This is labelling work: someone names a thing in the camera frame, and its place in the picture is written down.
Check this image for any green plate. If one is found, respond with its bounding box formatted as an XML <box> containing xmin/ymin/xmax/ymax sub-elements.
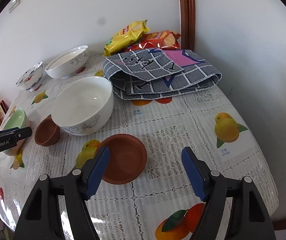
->
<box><xmin>0</xmin><ymin>108</ymin><xmax>29</xmax><ymax>130</ymax></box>

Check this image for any small brown bowl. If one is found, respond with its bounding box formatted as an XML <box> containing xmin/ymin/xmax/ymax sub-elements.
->
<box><xmin>34</xmin><ymin>115</ymin><xmax>60</xmax><ymax>147</ymax></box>

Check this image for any white bowl swirl pattern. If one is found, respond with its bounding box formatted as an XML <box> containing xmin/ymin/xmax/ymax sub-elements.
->
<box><xmin>51</xmin><ymin>76</ymin><xmax>114</xmax><ymax>136</ymax></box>

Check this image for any wide brown bowl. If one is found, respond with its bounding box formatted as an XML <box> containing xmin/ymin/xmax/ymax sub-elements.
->
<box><xmin>96</xmin><ymin>134</ymin><xmax>147</xmax><ymax>185</ymax></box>

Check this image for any blue crane pattern bowl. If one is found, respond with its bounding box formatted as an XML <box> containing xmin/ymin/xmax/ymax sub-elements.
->
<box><xmin>15</xmin><ymin>61</ymin><xmax>44</xmax><ymax>92</ymax></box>

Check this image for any large white bowl grey trim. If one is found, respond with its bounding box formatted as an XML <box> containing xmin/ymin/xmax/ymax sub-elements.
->
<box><xmin>45</xmin><ymin>46</ymin><xmax>89</xmax><ymax>79</ymax></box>

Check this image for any grey checked cloth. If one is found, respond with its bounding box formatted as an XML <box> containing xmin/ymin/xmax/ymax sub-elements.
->
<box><xmin>103</xmin><ymin>48</ymin><xmax>222</xmax><ymax>100</ymax></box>

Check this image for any yellow chip bag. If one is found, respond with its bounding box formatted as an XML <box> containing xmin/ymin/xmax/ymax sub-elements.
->
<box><xmin>103</xmin><ymin>20</ymin><xmax>150</xmax><ymax>56</ymax></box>

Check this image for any red chip bag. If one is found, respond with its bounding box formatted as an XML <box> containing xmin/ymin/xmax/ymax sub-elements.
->
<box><xmin>125</xmin><ymin>30</ymin><xmax>181</xmax><ymax>51</ymax></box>

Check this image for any white wall switch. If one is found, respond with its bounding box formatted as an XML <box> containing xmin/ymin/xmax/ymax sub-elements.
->
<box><xmin>8</xmin><ymin>0</ymin><xmax>20</xmax><ymax>13</ymax></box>

